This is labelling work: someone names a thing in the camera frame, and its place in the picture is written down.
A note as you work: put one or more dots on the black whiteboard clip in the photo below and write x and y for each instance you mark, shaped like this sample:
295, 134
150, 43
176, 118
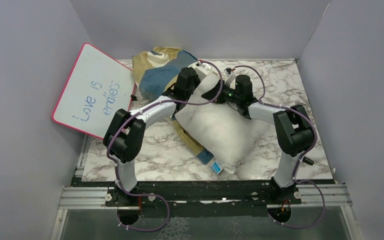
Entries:
133, 98

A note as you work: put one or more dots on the white pillow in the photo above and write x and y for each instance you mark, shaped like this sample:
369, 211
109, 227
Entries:
227, 135

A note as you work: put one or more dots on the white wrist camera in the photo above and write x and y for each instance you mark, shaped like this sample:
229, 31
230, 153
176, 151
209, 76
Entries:
230, 75
201, 69

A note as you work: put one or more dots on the blue white pillow tag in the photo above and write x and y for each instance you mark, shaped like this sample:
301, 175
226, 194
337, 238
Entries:
216, 167

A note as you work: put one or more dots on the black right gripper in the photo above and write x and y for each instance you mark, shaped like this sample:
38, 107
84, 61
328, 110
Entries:
212, 95

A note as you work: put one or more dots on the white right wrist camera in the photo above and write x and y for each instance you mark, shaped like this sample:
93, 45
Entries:
230, 75

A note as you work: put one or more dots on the pink framed whiteboard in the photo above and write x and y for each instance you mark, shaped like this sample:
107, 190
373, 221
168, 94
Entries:
97, 86

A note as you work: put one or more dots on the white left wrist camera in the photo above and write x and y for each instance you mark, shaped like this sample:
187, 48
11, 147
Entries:
201, 69

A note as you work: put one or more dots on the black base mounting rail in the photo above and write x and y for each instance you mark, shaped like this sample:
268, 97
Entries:
194, 199

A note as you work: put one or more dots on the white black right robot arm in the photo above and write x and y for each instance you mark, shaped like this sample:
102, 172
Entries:
295, 132

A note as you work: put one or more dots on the black yellow marker pen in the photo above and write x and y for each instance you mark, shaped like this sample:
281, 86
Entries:
308, 161

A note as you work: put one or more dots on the blue beige checked pillowcase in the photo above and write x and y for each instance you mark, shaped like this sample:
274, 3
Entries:
156, 70

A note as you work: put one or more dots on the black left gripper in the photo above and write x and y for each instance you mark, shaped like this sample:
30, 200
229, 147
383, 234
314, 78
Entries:
196, 80

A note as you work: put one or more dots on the aluminium frame rail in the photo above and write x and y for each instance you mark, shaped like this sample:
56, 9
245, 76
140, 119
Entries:
325, 213

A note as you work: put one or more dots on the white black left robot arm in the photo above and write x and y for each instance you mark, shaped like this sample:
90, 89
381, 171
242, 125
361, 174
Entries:
124, 136

